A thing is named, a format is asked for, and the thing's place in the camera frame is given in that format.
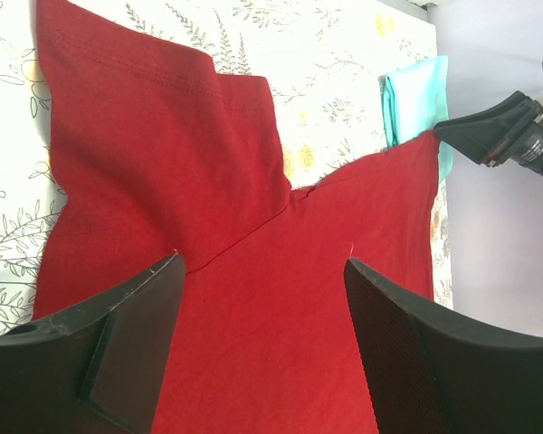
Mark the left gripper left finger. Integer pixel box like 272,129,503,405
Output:
0,255,186,433

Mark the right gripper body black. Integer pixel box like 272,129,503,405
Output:
481,126,543,186

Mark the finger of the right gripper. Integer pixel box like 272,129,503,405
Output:
433,91,537,166

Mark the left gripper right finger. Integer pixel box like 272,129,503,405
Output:
344,259,543,433

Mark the red t shirt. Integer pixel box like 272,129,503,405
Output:
34,1,439,433

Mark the folded teal t shirt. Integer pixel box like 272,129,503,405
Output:
378,53,456,182

